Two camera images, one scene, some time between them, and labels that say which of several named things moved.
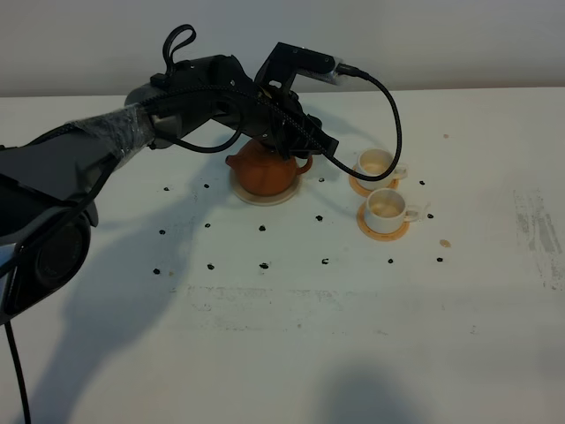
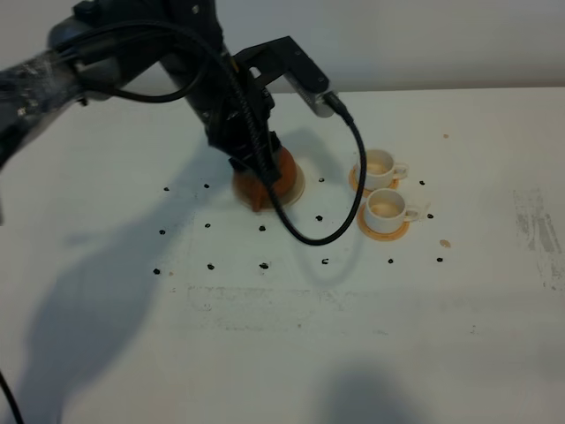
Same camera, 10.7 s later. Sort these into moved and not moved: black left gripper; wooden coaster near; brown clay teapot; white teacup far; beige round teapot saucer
Moved: black left gripper; beige round teapot saucer
Not moved: brown clay teapot; wooden coaster near; white teacup far
